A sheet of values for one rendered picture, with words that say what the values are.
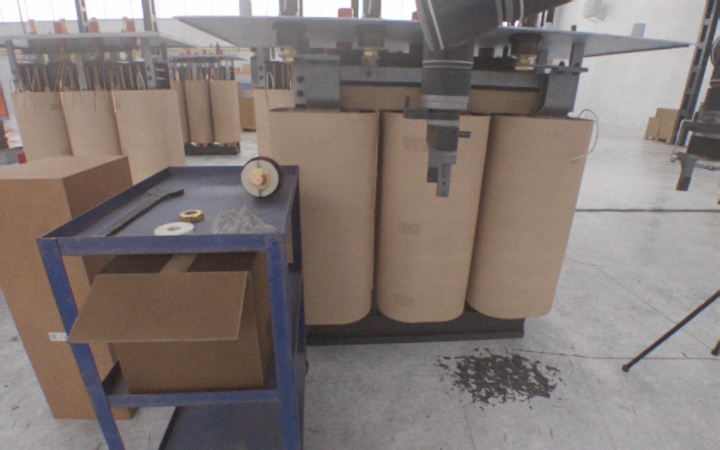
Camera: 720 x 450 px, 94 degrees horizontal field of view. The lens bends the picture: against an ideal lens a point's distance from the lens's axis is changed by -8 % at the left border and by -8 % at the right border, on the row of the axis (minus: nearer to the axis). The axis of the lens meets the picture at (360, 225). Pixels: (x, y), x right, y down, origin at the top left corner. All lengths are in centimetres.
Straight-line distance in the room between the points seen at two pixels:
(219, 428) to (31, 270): 77
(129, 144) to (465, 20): 299
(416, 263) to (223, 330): 98
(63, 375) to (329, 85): 138
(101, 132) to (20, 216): 219
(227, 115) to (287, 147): 565
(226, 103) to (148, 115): 375
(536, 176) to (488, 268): 44
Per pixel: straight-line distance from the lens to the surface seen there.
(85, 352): 91
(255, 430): 135
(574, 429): 170
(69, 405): 177
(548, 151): 155
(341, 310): 157
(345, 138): 131
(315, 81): 134
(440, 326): 187
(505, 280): 168
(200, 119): 711
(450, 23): 67
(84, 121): 354
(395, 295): 158
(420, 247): 147
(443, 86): 82
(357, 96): 144
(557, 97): 157
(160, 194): 108
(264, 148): 305
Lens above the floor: 115
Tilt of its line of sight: 21 degrees down
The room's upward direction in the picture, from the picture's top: 1 degrees clockwise
